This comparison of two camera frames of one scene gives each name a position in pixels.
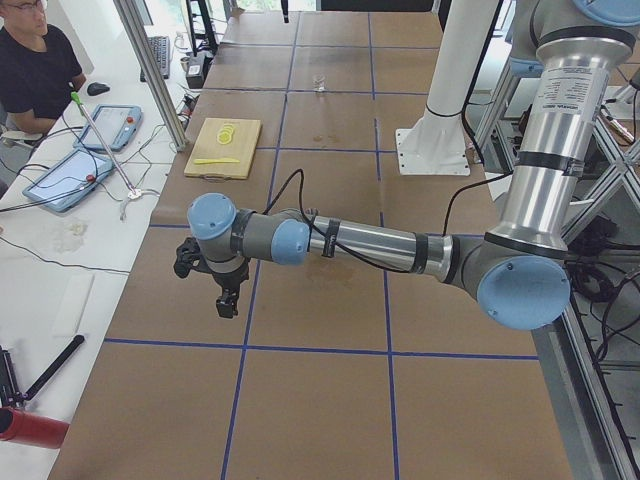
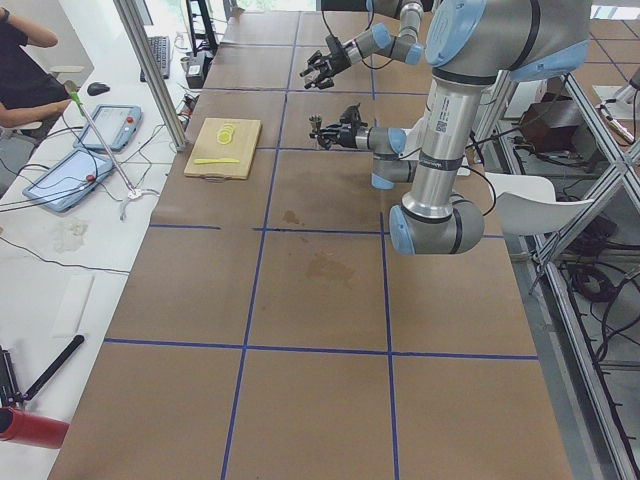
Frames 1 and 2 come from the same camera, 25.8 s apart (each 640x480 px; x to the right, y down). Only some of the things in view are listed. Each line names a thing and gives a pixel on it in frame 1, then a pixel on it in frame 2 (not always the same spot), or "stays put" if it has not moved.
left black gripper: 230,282 → 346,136
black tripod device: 10,395 stays put
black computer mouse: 95,88 stays put
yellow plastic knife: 210,161 stays put
